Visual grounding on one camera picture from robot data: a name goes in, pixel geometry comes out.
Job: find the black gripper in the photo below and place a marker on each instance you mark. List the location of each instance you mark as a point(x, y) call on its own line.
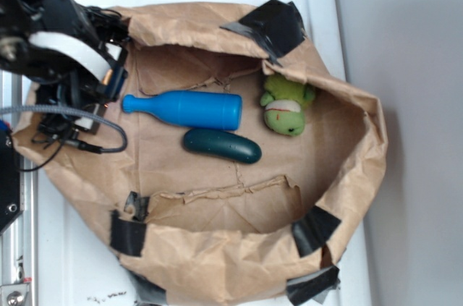
point(92, 40)

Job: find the blue plastic bottle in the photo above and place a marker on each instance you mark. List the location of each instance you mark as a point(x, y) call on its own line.
point(190, 108)

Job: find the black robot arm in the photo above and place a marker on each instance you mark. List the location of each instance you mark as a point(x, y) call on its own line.
point(58, 84)

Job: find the black mounting plate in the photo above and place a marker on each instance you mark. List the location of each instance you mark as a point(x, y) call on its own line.
point(12, 202)

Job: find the dark green toy cucumber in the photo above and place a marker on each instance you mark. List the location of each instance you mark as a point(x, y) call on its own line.
point(222, 144)

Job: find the brown paper bag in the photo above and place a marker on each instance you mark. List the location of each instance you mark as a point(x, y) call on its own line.
point(214, 231)

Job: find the green plush toy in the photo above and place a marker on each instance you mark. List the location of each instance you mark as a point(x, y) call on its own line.
point(284, 102)

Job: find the aluminium frame rail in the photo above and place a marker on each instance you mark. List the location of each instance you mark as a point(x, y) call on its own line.
point(19, 243)

